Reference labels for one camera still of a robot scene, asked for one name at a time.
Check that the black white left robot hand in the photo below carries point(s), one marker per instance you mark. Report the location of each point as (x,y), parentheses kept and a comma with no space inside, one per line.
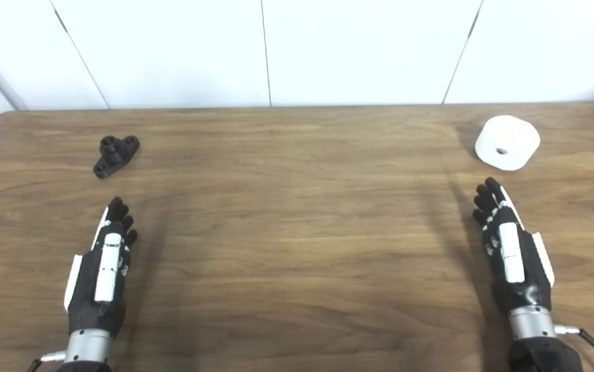
(107,268)

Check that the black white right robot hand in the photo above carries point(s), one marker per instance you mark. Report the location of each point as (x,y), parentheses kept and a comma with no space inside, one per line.
(512,256)

